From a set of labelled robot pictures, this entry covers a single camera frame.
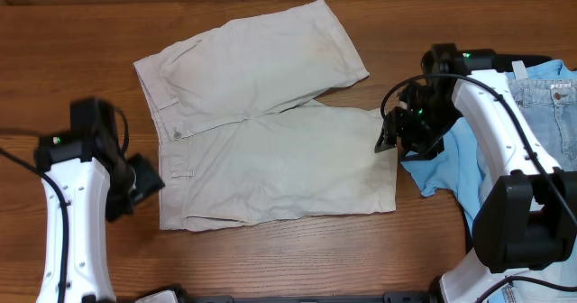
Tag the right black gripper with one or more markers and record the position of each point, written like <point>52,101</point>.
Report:
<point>394,125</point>

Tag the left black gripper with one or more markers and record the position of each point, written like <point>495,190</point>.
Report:
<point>145,179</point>

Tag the beige shorts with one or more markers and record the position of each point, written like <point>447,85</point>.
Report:
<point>243,139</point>

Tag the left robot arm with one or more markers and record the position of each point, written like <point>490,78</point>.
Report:
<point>88,181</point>

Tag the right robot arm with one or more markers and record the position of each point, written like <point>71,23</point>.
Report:
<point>487,127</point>

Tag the light blue shirt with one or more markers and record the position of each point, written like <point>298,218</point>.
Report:
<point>461,166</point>

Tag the black garment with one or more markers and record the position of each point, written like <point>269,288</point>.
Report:
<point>504,62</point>

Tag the light blue denim jeans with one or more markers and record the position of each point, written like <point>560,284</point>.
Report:
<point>549,107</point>

